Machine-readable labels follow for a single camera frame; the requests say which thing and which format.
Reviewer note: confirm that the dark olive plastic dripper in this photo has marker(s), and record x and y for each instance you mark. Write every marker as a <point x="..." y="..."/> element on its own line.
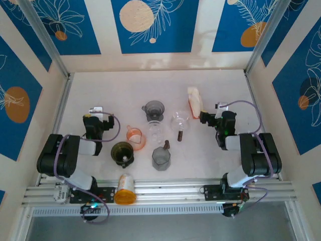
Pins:
<point x="120" y="150"/>

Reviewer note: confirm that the orange transparent pitcher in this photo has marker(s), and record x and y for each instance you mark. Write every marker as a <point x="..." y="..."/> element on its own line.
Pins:
<point x="138" y="140"/>

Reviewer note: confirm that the clear glass carafe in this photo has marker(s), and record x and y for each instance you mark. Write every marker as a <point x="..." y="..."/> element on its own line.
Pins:
<point x="155" y="130"/>

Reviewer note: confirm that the grey smoke plastic dripper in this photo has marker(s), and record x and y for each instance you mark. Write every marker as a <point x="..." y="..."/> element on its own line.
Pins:
<point x="154" y="108"/>

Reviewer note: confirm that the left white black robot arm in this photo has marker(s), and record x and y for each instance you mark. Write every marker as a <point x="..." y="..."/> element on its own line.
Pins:
<point x="62" y="155"/>

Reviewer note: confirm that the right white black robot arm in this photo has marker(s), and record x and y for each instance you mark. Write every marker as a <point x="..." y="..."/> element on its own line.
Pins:
<point x="260" y="155"/>

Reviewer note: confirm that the coffee filter pack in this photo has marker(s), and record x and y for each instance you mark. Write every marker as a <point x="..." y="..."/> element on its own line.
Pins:
<point x="195" y="103"/>

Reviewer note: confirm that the orange lidded plastic jar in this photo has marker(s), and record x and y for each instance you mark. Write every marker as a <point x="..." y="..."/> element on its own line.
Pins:
<point x="125" y="195"/>

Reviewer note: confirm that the white printed label box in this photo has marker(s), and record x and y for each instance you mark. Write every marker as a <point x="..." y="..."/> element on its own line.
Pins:
<point x="61" y="194"/>

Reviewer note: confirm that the black controller board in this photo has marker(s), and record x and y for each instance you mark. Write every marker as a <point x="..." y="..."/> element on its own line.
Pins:
<point x="90" y="207"/>
<point x="233" y="209"/>

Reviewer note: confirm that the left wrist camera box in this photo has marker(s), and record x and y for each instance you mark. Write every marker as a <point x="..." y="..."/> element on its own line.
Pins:
<point x="96" y="110"/>

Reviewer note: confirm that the aluminium side rail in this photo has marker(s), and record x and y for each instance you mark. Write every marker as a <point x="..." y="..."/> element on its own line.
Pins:
<point x="64" y="100"/>
<point x="253" y="100"/>

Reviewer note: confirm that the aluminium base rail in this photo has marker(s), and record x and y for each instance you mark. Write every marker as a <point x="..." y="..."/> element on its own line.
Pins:
<point x="170" y="190"/>

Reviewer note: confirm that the aluminium frame post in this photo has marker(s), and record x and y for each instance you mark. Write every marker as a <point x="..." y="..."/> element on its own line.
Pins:
<point x="267" y="37"/>
<point x="45" y="37"/>

